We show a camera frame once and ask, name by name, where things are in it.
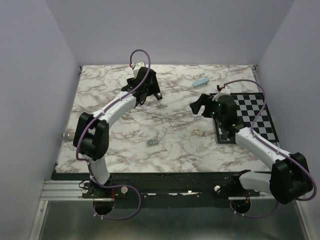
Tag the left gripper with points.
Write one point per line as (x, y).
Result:
(153, 88)

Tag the aluminium frame rail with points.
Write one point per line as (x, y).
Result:
(53, 191)

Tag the black and white chessboard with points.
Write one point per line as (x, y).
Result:
(248, 106)

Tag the glitter tube with black cap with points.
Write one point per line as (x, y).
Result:
(68, 135)

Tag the small cardboard staple box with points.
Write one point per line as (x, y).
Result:
(198, 132)

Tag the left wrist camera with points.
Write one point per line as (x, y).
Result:
(135, 66)

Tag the light blue stapler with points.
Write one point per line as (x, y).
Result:
(200, 83)

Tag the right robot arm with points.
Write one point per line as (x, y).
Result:
(289, 177)

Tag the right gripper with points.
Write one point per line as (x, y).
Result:
(196, 105)

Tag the staple tray with staples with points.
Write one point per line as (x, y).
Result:
(152, 142)

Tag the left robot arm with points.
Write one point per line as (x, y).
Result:
(91, 137)

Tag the black stapler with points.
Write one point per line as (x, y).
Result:
(158, 96)

